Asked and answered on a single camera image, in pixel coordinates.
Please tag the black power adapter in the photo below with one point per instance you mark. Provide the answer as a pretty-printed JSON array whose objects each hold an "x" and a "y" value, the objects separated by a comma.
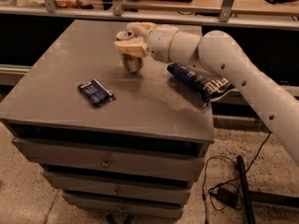
[{"x": 227, "y": 197}]

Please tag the middle grey drawer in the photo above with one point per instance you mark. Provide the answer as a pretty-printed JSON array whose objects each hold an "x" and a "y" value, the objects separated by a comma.
[{"x": 118, "y": 188}]

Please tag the bottom grey drawer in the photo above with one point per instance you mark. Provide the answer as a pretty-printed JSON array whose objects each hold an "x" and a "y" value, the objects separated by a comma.
[{"x": 122, "y": 206}]

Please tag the blue kettle chips bag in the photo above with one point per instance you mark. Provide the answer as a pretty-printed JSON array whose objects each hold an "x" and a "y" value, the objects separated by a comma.
[{"x": 209, "y": 89}]

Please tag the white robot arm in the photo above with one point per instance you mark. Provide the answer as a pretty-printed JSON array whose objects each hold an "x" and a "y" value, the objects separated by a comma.
[{"x": 217, "y": 54}]

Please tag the black floor bar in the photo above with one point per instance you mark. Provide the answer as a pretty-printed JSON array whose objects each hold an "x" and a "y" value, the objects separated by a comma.
[{"x": 250, "y": 196}]

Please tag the grey metal railing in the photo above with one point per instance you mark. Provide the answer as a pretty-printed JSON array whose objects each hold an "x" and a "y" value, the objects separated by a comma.
[{"x": 254, "y": 13}]

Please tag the top grey drawer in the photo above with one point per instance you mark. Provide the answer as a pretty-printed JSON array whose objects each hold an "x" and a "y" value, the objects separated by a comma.
[{"x": 110, "y": 159}]

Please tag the grey drawer cabinet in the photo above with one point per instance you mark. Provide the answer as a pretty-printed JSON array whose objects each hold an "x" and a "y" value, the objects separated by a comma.
[{"x": 152, "y": 111}]

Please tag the small dark snack packet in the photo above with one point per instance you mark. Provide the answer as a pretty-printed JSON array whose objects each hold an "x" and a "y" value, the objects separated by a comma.
[{"x": 96, "y": 93}]

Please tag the grey drawer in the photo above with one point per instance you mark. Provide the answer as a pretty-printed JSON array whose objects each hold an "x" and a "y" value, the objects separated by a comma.
[
  {"x": 118, "y": 188},
  {"x": 122, "y": 206},
  {"x": 110, "y": 159}
]

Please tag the orange soda can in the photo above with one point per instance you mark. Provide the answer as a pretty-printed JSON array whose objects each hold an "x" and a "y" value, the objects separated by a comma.
[{"x": 130, "y": 63}]

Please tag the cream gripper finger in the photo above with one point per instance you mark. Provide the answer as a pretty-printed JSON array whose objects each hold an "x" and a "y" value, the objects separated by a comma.
[
  {"x": 141, "y": 29},
  {"x": 136, "y": 47}
]

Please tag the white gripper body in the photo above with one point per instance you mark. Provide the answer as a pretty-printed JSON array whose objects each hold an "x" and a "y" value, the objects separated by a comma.
[{"x": 159, "y": 42}]

